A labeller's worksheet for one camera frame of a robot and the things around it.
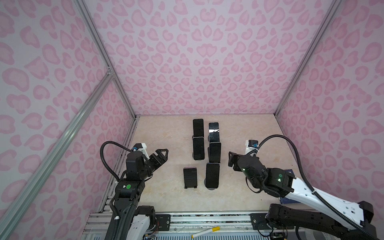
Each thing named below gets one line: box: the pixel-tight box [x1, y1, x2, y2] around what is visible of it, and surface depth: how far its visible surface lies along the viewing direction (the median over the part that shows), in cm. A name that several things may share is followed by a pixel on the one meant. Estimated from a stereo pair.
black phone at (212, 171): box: [205, 162, 220, 189], surface depth 80 cm
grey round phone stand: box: [204, 174, 220, 190], surface depth 81 cm
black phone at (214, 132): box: [208, 122, 220, 143], surface depth 103 cm
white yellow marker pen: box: [191, 226, 221, 239], surface depth 72 cm
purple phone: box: [183, 166, 198, 189], surface depth 83 cm
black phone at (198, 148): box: [193, 137, 205, 161], surface depth 92 cm
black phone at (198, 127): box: [193, 118, 204, 137], surface depth 100 cm
